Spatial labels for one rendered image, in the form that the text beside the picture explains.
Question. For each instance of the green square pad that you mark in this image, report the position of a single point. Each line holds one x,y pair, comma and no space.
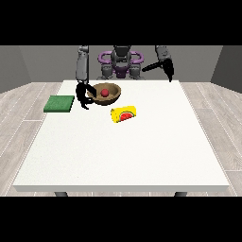
59,103

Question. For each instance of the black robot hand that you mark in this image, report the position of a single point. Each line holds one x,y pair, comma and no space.
82,94
165,67

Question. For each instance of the small red ball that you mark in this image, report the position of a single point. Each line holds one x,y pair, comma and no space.
104,92

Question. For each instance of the brown wooden bowl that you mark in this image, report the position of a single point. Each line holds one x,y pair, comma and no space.
106,93

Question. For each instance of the grey robot trunk purple rings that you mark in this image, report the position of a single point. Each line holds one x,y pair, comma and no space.
120,63

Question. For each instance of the yellow cup with melon print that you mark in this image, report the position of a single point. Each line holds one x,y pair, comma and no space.
123,113

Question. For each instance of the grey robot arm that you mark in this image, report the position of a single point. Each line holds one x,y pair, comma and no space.
162,53
82,64

